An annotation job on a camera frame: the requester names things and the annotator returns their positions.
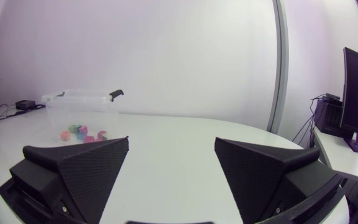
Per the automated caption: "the black computer box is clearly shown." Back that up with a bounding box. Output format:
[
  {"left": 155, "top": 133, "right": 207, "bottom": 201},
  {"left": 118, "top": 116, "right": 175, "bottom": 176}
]
[{"left": 314, "top": 93, "right": 354, "bottom": 139}]

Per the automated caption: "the black power cable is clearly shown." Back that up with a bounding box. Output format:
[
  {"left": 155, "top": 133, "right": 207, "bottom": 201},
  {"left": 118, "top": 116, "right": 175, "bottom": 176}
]
[{"left": 0, "top": 103, "right": 46, "bottom": 127}]

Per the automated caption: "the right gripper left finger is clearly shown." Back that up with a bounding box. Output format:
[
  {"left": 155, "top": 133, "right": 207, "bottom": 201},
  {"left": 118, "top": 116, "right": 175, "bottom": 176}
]
[{"left": 9, "top": 136, "right": 130, "bottom": 224}]

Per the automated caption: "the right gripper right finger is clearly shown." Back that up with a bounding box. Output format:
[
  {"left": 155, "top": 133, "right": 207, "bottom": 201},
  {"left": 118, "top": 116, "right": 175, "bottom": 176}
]
[{"left": 214, "top": 137, "right": 339, "bottom": 224}]

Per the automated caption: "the white side desk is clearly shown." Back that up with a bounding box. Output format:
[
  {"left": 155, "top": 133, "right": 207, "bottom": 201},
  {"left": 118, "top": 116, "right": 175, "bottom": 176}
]
[{"left": 312, "top": 126, "right": 358, "bottom": 187}]

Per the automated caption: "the clear plastic container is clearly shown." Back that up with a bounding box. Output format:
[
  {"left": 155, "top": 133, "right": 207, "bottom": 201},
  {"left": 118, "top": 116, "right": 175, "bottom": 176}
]
[{"left": 41, "top": 88, "right": 125, "bottom": 142}]

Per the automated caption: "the black power brick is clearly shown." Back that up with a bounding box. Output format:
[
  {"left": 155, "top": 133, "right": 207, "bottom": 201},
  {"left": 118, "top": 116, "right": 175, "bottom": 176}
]
[{"left": 15, "top": 100, "right": 37, "bottom": 111}]

